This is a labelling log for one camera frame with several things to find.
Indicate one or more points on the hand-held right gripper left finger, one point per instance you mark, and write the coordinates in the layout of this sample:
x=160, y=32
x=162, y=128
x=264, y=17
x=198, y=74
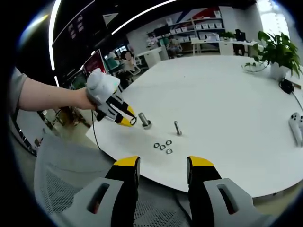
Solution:
x=120, y=189

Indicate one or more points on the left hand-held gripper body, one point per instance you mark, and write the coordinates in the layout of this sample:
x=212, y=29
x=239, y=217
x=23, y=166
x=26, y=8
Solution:
x=101, y=85

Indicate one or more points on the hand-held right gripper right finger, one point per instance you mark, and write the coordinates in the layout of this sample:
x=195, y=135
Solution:
x=203, y=189

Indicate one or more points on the dark large steel washer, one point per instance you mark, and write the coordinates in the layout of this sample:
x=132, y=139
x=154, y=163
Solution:
x=130, y=122

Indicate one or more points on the large threaded stud bolt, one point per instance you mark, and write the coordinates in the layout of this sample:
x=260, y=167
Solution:
x=142, y=118

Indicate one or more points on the small threaded stud bolt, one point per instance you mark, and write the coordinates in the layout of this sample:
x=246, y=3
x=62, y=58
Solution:
x=176, y=127

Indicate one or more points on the monitor with red screen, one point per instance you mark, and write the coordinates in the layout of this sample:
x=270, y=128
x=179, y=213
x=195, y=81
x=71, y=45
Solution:
x=93, y=62

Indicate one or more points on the white low cabinet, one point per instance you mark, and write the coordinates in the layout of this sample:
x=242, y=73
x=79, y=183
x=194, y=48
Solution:
x=154, y=55

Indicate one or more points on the grey mesh chair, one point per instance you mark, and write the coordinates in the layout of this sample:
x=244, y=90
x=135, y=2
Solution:
x=59, y=179

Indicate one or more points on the curved ceiling light strip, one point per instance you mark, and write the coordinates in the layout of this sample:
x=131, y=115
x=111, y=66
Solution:
x=142, y=16

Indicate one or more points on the white game controller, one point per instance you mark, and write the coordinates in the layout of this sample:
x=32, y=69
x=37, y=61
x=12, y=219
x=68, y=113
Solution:
x=296, y=130

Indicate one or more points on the white storage shelves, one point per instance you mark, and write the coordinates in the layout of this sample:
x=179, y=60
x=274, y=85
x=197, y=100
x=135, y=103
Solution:
x=201, y=26

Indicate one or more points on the white background desk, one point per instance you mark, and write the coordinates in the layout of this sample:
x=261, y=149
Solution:
x=225, y=46

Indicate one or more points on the black power adapter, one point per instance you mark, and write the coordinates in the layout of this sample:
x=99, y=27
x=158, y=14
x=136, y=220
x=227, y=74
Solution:
x=286, y=86

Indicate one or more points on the white plant pot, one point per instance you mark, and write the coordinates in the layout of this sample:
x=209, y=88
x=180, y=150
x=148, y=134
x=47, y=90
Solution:
x=279, y=71

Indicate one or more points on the green potted plant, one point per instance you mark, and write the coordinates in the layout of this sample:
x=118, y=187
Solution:
x=279, y=49

